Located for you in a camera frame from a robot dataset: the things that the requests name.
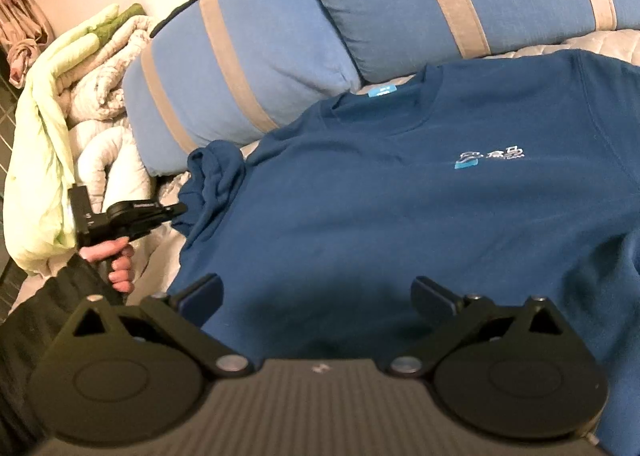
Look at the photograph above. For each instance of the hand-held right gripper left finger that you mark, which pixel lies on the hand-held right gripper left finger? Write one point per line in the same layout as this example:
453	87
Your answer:
202	298

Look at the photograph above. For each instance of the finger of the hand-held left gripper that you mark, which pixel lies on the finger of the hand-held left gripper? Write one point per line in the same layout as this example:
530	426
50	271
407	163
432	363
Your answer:
175	212

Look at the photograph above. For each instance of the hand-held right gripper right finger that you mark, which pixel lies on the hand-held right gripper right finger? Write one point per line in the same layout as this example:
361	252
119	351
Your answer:
430	298

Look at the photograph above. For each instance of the dark blue sweatshirt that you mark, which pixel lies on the dark blue sweatshirt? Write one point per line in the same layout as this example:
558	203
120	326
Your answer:
375	196

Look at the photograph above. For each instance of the person's left hand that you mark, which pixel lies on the person's left hand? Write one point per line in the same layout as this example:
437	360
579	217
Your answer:
120	268

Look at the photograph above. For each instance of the pile of light blankets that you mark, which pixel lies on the pile of light blankets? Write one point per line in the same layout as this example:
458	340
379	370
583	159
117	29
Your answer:
45	136

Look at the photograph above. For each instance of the dark green cloth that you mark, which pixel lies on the dark green cloth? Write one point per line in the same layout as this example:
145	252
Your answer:
117	21

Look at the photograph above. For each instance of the pink patterned curtain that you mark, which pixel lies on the pink patterned curtain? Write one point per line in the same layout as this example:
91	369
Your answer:
20	21

